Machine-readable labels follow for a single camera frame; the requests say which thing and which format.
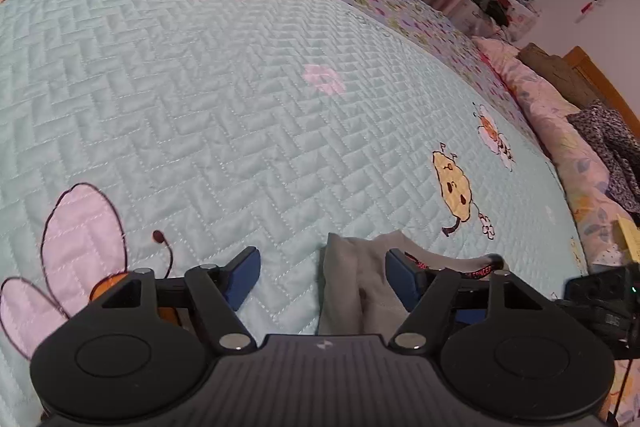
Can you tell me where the brown cushion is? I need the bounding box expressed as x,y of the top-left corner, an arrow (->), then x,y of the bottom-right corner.
517,43 -> 596,110

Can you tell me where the yellow box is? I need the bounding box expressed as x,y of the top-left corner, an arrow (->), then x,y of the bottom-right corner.
612,214 -> 640,266

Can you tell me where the bee print quilted blanket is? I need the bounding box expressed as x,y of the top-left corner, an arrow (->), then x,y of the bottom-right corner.
0,0 -> 591,408

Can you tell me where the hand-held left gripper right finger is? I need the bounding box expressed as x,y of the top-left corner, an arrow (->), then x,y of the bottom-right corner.
387,249 -> 556,354

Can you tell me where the grey t-shirt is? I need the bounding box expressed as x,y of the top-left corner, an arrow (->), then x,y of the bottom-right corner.
317,229 -> 508,338

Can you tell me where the wooden headboard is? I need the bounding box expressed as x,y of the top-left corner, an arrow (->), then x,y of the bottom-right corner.
565,46 -> 640,138

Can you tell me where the dark floral garment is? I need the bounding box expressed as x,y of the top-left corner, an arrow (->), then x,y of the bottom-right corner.
567,99 -> 640,214

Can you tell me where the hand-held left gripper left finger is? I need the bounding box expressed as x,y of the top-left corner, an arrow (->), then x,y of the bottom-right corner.
90,247 -> 262,354

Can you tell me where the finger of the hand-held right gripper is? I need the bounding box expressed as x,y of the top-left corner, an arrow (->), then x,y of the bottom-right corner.
454,307 -> 488,325

